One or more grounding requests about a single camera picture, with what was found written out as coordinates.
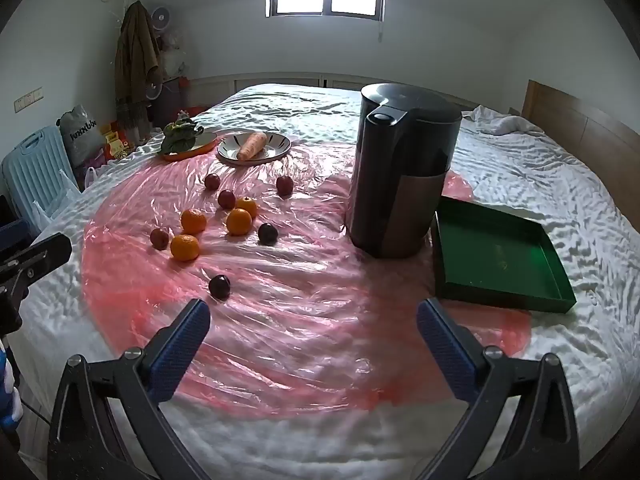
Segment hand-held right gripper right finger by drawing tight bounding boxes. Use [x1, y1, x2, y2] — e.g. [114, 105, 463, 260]
[416, 298, 581, 480]

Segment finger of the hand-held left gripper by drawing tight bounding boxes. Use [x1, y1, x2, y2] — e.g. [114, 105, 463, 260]
[0, 232, 73, 311]

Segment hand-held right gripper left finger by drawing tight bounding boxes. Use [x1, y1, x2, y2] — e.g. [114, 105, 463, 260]
[47, 299, 212, 480]

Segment green tray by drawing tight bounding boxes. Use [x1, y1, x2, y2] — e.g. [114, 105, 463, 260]
[431, 195, 577, 315]

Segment blue and white object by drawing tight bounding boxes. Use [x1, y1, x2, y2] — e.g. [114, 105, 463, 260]
[0, 337, 23, 431]

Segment light blue suitcase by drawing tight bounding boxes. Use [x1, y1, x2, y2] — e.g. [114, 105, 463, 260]
[1, 126, 81, 231]

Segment pink plastic sheet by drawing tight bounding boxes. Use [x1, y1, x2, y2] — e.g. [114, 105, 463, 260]
[81, 147, 533, 418]

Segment grey printed bag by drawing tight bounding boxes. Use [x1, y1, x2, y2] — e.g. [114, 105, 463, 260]
[56, 105, 108, 168]

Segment yellow boxes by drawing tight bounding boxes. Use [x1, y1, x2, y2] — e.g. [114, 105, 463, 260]
[100, 127, 133, 161]

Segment green leafy vegetable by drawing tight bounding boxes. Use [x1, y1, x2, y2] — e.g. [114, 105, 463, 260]
[160, 119, 205, 153]

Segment orange dish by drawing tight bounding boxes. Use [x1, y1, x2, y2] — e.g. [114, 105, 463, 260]
[161, 131, 219, 162]

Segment white bed sheet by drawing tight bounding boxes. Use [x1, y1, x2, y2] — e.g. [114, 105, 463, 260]
[10, 82, 640, 480]

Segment black and brown kettle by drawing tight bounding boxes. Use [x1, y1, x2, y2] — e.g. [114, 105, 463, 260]
[345, 82, 463, 260]

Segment carrot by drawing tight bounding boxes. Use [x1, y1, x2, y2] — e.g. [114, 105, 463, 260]
[237, 131, 268, 162]

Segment brown hanging coat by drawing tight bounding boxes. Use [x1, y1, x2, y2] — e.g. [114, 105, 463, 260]
[114, 1, 162, 133]

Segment white plate with dark rim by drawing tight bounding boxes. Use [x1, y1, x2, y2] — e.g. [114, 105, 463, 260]
[216, 130, 293, 166]

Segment crumpled white cloth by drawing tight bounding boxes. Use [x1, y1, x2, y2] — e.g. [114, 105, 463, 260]
[460, 105, 546, 136]

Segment wall switch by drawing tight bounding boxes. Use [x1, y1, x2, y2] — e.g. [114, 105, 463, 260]
[14, 88, 45, 112]

